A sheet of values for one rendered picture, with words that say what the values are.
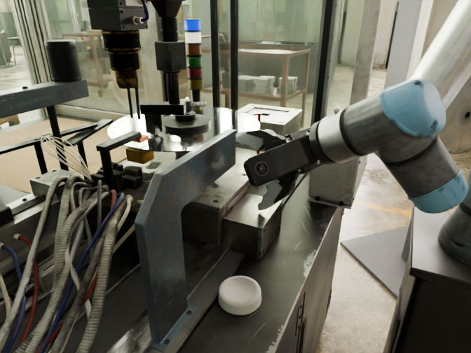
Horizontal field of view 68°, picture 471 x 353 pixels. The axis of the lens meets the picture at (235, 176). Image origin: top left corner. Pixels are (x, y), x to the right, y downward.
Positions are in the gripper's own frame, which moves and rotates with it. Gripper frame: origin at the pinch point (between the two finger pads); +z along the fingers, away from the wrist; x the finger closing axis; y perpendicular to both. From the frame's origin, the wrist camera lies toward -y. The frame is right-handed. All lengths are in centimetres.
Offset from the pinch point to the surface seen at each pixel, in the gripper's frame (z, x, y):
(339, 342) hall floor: 43, -76, 54
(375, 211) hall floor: 71, -56, 159
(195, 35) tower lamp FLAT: 19.6, 40.3, 20.2
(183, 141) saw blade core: 4.6, 10.2, -6.6
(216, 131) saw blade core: 4.6, 10.4, 1.9
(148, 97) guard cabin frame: 65, 41, 27
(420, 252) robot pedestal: -17.4, -27.0, 20.7
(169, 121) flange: 12.4, 16.5, -2.9
